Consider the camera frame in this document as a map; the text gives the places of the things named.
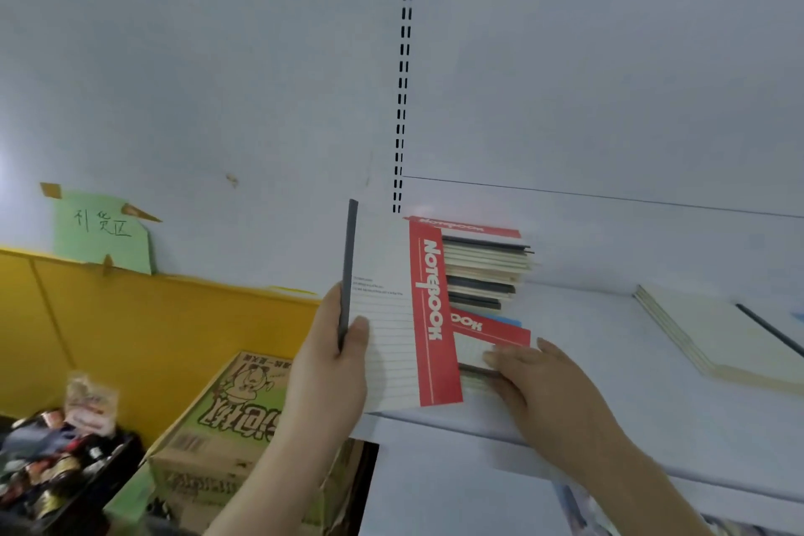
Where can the person's right hand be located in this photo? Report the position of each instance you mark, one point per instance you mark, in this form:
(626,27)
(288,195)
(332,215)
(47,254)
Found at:
(559,410)

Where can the person's left hand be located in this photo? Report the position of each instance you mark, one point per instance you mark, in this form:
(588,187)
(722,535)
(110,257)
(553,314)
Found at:
(326,391)

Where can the red-striped white notebook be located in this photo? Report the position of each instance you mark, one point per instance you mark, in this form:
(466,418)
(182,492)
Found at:
(383,265)

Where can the stack of notebooks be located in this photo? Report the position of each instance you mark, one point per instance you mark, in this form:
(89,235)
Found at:
(483,268)

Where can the plain cream notebook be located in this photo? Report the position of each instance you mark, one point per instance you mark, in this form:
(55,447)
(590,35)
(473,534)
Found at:
(710,328)

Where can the blue-striped white notebook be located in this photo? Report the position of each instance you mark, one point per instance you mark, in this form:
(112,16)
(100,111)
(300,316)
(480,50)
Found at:
(782,319)

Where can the person's left forearm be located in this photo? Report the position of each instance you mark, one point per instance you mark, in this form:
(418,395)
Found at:
(270,485)

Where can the person's right forearm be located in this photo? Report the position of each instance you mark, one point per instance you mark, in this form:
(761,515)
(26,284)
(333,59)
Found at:
(641,491)

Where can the green printed cardboard box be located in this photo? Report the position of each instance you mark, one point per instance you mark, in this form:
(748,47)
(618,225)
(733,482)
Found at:
(239,404)

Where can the heap of small packets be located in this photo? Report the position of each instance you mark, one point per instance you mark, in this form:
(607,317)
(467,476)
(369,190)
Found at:
(584,517)

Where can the black plastic crate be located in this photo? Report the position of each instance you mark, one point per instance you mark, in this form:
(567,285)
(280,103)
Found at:
(119,466)

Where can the green paper sign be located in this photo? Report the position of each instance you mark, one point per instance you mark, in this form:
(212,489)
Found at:
(100,234)

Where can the black basket of items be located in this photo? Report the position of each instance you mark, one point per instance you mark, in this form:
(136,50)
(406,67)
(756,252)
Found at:
(38,454)

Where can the white slotted shelf upright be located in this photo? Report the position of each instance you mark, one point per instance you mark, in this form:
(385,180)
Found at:
(402,102)

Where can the white shelf back panel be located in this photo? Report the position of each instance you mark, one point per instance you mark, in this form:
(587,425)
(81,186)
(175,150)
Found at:
(597,102)

